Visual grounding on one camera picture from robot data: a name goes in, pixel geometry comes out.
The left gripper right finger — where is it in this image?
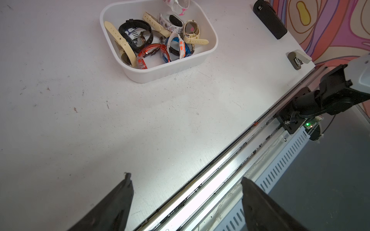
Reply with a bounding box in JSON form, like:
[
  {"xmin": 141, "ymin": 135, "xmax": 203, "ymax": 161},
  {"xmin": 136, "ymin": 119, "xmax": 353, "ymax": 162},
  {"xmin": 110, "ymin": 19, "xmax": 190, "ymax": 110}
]
[{"xmin": 241, "ymin": 177, "xmax": 307, "ymax": 231}]

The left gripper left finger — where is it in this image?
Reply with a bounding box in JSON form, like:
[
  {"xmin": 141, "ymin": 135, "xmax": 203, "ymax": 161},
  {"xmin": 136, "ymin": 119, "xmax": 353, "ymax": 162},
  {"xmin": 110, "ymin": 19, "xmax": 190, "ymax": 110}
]
[{"xmin": 69, "ymin": 173, "xmax": 134, "ymax": 231}]

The red translucent watch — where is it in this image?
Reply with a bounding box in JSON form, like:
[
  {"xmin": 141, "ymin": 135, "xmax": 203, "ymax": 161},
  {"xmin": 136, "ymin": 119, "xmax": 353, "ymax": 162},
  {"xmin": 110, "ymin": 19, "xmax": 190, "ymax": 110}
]
[{"xmin": 136, "ymin": 43, "xmax": 171, "ymax": 69}]

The beige long strap watch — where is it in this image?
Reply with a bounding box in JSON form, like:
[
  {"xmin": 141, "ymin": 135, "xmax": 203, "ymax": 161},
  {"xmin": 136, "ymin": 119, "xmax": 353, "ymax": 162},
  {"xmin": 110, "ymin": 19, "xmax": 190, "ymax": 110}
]
[{"xmin": 104, "ymin": 21, "xmax": 137, "ymax": 67}]

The white orange strap watch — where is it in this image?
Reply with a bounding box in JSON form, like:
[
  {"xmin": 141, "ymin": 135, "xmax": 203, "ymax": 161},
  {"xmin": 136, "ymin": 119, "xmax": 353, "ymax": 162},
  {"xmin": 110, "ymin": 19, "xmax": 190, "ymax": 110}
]
[{"xmin": 166, "ymin": 31, "xmax": 187, "ymax": 59}]

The black smart watch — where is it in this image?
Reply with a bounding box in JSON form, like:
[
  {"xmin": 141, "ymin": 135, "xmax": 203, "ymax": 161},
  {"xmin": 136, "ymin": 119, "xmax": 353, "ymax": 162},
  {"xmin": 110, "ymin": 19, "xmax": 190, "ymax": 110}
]
[{"xmin": 119, "ymin": 19, "xmax": 154, "ymax": 54}]

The cream strap gold watch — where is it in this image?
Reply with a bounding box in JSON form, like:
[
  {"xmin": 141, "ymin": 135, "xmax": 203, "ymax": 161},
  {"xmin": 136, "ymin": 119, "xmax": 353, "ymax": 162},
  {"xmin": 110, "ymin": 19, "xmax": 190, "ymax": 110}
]
[{"xmin": 183, "ymin": 20, "xmax": 209, "ymax": 45}]

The white pink strap watch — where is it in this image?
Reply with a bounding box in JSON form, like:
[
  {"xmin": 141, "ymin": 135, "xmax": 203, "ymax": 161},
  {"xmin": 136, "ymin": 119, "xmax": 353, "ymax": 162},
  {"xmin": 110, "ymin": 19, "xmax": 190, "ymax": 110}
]
[{"xmin": 163, "ymin": 0, "xmax": 190, "ymax": 16}]

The brown strap watch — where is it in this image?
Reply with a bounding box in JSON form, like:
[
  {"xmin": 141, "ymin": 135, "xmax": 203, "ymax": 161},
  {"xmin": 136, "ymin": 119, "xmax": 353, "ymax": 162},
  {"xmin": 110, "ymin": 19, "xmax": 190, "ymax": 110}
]
[{"xmin": 135, "ymin": 30, "xmax": 164, "ymax": 47}]

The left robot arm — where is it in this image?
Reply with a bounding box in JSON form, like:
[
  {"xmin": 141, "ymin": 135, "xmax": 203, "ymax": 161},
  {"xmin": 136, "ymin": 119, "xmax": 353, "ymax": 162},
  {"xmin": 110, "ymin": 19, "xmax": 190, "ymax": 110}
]
[{"xmin": 137, "ymin": 54, "xmax": 370, "ymax": 231}]

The white plastic storage box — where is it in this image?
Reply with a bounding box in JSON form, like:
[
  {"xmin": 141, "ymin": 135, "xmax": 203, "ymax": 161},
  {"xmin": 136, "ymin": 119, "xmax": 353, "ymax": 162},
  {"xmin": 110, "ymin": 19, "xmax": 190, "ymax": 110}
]
[{"xmin": 99, "ymin": 1, "xmax": 218, "ymax": 83}]

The aluminium rail front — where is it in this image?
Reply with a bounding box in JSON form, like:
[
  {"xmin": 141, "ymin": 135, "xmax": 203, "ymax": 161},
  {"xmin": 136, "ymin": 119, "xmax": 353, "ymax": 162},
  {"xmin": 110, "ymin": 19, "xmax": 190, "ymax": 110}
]
[{"xmin": 138, "ymin": 66, "xmax": 328, "ymax": 231}]

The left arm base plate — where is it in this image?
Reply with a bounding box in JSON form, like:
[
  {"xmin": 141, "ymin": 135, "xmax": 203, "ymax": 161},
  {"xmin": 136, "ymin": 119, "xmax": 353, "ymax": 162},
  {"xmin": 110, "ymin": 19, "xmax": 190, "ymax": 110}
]
[{"xmin": 275, "ymin": 87, "xmax": 311, "ymax": 135}]

